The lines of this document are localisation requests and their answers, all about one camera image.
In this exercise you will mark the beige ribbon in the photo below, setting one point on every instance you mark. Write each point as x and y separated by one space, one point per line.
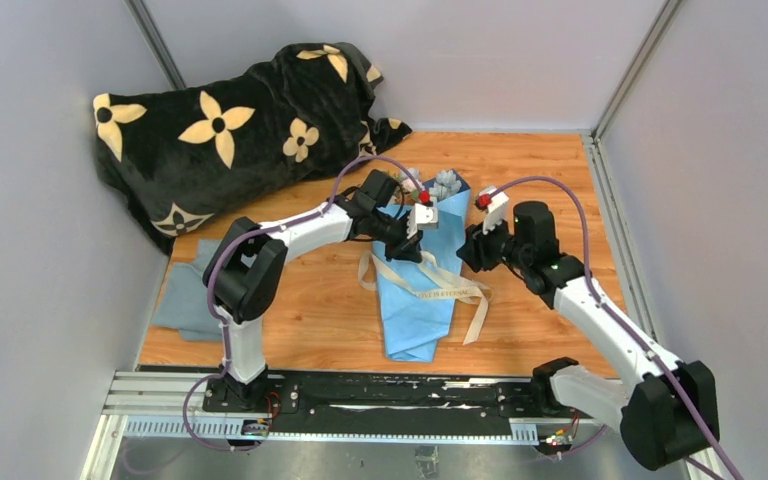
448 285

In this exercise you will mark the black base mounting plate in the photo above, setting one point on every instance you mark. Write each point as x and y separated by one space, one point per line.
390 405

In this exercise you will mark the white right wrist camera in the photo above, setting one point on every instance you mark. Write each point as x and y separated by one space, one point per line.
494 203

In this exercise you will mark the light blue denim cloth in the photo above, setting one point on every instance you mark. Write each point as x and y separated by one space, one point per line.
183 305

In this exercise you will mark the pink white fake flower stem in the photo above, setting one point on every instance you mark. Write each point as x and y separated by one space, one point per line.
409 180

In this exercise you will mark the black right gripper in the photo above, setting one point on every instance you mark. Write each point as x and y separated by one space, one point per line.
475 250

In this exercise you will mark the black floral blanket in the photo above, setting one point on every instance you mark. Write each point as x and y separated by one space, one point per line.
183 158

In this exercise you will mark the blue fake flower stem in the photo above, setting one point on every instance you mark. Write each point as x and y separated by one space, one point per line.
446 184

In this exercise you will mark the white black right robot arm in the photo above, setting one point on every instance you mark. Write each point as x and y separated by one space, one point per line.
663 408

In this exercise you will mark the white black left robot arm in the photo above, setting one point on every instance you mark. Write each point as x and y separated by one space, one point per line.
243 276

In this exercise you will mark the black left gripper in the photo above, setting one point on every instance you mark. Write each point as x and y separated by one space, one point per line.
407 249

